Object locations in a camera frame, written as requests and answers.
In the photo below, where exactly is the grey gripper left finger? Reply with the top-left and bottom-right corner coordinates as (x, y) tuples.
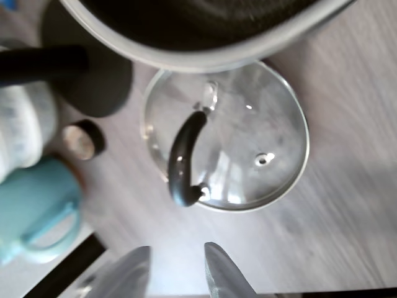
(79, 245), (152, 298)

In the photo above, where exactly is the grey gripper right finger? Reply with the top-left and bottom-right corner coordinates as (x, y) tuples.
(203, 242), (259, 298)

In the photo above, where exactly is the glass lid with black handle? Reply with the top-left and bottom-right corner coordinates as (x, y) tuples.
(139, 60), (311, 214)

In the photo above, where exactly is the steel pot with black interior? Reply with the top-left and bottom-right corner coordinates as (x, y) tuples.
(57, 0), (357, 74)

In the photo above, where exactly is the teal ceramic mug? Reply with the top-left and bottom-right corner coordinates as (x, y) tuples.
(0, 156), (83, 265)

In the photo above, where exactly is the small black brass cap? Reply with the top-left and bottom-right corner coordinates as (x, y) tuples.
(61, 119), (105, 161)

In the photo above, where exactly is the white cloth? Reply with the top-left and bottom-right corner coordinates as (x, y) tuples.
(0, 40), (60, 184)

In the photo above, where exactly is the black round stand with pole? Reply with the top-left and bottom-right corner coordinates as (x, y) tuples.
(0, 0), (135, 119)

